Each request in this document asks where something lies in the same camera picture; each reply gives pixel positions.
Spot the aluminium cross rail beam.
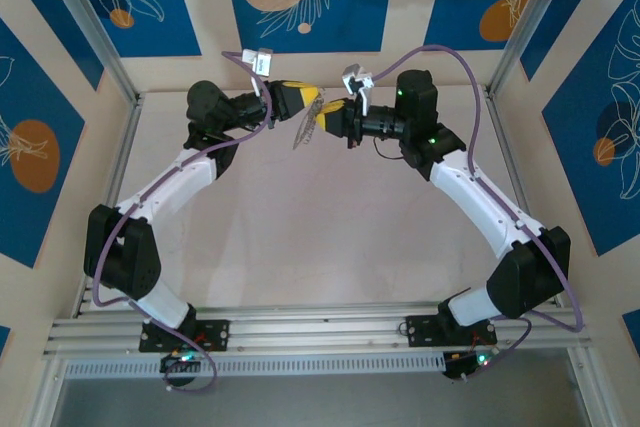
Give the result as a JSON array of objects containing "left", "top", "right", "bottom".
[{"left": 42, "top": 300, "right": 599, "bottom": 359}]

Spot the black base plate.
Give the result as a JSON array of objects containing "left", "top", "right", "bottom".
[
  {"left": 138, "top": 319, "right": 231, "bottom": 353},
  {"left": 405, "top": 314, "right": 499, "bottom": 348}
]

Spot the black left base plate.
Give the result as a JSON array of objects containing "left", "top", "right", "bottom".
[{"left": 138, "top": 319, "right": 231, "bottom": 353}]

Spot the left control board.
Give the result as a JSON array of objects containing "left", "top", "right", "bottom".
[{"left": 159, "top": 349, "right": 202, "bottom": 388}]

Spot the control board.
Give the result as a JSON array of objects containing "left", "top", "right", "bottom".
[
  {"left": 442, "top": 349, "right": 497, "bottom": 382},
  {"left": 159, "top": 349, "right": 202, "bottom": 388}
]

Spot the right control board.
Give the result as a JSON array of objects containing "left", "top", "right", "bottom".
[{"left": 442, "top": 349, "right": 497, "bottom": 382}]

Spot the white slotted cable duct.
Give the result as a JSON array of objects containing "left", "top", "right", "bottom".
[{"left": 63, "top": 351, "right": 446, "bottom": 379}]

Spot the clear plastic zip bag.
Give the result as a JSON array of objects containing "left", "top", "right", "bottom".
[{"left": 292, "top": 89, "right": 326, "bottom": 151}]

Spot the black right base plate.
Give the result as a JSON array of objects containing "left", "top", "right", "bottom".
[{"left": 405, "top": 314, "right": 499, "bottom": 348}]

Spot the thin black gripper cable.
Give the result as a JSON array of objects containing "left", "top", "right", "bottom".
[{"left": 372, "top": 139, "right": 404, "bottom": 161}]

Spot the aluminium table side rail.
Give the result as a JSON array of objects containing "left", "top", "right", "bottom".
[
  {"left": 74, "top": 94, "right": 145, "bottom": 318},
  {"left": 483, "top": 89, "right": 561, "bottom": 307}
]

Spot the aluminium frame leg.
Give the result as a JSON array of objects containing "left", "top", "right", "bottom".
[
  {"left": 25, "top": 357, "right": 67, "bottom": 427},
  {"left": 566, "top": 346, "right": 616, "bottom": 427}
]

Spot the aluminium frame post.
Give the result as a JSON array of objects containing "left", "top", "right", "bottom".
[
  {"left": 485, "top": 0, "right": 574, "bottom": 98},
  {"left": 35, "top": 0, "right": 144, "bottom": 107}
]

